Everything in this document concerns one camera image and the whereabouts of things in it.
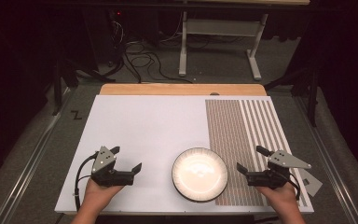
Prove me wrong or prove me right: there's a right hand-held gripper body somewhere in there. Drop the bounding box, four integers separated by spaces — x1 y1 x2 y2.
245 149 312 190

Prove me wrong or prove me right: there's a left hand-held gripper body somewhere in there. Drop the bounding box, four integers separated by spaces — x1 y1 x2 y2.
90 145 136 189

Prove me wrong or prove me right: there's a person's right hand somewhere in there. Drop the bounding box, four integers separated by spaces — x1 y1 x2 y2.
255 181 301 217

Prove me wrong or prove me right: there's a person's left hand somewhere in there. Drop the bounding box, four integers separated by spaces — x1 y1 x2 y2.
81 178 125 217

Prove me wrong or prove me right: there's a white board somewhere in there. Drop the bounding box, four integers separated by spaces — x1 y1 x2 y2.
54 94 315 216

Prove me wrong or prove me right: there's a striped patterned mat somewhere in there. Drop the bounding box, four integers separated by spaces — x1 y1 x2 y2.
204 99 310 208

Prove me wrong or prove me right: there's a black metal stand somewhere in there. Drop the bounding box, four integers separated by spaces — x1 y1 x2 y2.
263 67 321 128
51 58 117 117

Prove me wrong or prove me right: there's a wooden table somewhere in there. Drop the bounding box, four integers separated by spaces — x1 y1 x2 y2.
99 83 268 97

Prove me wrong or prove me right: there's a black equipment box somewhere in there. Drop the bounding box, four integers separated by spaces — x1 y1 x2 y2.
82 8 126 67

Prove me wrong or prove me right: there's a right hand-held gripper black cable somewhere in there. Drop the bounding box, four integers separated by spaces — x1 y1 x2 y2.
287 172 302 202

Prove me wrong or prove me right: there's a hand-held gripper black cable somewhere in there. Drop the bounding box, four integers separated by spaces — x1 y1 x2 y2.
287 172 302 202
74 152 100 213

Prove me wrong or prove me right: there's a left hand-held gripper black cable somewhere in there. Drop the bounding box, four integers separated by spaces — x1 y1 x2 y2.
74 152 100 213

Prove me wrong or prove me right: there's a metal floor rail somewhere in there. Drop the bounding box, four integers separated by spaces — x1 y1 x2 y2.
293 95 358 224
0 88 76 224

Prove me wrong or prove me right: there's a black floor cable tangle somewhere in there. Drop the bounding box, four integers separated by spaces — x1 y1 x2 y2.
106 18 194 85

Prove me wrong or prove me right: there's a white metal table frame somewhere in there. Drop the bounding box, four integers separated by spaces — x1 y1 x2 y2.
173 0 311 81

